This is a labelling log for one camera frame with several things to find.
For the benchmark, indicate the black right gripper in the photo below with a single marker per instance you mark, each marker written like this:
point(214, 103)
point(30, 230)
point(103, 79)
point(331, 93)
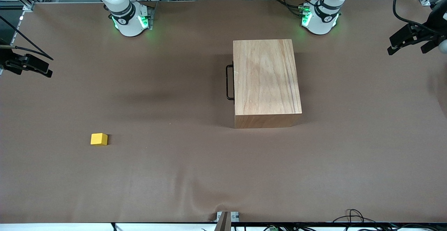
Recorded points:
point(10, 61)

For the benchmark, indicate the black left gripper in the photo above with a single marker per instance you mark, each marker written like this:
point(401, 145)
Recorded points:
point(426, 32)

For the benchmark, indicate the yellow block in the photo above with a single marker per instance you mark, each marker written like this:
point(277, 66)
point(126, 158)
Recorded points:
point(99, 139)

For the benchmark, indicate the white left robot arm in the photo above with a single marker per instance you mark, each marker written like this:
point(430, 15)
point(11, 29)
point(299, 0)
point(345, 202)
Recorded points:
point(321, 14)

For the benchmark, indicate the light wooden cabinet box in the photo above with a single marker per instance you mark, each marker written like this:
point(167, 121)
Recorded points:
point(265, 77)

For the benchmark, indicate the brown table cover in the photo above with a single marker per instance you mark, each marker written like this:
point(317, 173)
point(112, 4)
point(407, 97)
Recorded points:
point(209, 171)

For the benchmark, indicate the green terminal connector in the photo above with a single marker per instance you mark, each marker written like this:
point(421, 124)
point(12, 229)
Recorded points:
point(273, 229)

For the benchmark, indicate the metal table clamp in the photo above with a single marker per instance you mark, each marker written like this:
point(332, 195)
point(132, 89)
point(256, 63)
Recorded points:
point(227, 218)

